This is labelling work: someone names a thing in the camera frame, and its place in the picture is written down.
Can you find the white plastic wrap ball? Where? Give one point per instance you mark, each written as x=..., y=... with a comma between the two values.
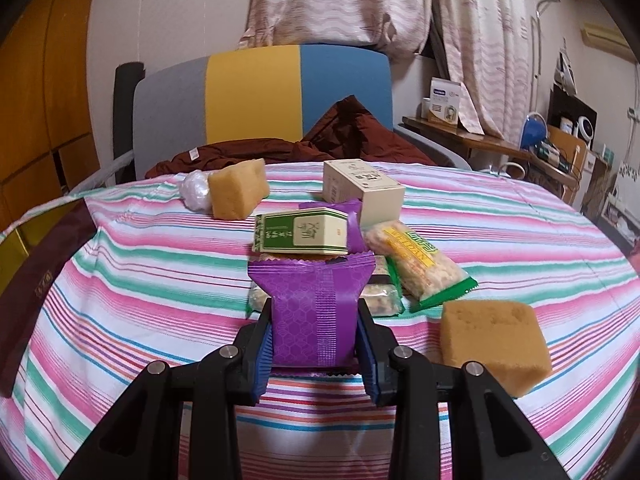
x=196, y=190

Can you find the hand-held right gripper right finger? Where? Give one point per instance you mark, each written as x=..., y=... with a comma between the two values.
x=372, y=365

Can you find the clear brown snack packet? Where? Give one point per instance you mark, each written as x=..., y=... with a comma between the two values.
x=384, y=300

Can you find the dark red garment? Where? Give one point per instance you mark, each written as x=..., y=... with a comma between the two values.
x=350, y=130

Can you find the tan sponge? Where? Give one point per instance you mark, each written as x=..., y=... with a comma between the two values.
x=235, y=190
x=490, y=340

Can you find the purple snack packet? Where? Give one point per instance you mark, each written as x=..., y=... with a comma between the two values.
x=310, y=310
x=356, y=230

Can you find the wooden wardrobe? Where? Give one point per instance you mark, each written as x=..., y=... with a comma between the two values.
x=45, y=85

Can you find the green and white box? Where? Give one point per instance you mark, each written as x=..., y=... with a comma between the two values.
x=300, y=232

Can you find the yellow label snack packet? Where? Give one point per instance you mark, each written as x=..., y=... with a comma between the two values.
x=420, y=265

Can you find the small white cup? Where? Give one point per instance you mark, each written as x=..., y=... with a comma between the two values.
x=425, y=107

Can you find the cream cardboard box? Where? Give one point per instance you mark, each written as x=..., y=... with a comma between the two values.
x=365, y=185

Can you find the wooden side table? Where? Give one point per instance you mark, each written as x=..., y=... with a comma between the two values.
x=480, y=142

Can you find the black rolled mat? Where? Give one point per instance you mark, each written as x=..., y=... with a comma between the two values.
x=127, y=100

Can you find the wall air conditioner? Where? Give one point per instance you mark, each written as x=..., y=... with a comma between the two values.
x=605, y=37

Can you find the black flat panel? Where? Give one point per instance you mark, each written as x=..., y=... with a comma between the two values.
x=567, y=105

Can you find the patterned white curtain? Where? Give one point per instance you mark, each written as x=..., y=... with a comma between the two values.
x=340, y=0
x=480, y=35

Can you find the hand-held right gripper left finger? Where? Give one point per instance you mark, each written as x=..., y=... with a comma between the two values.
x=262, y=360

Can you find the white box blue label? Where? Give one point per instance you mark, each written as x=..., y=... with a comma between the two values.
x=445, y=102

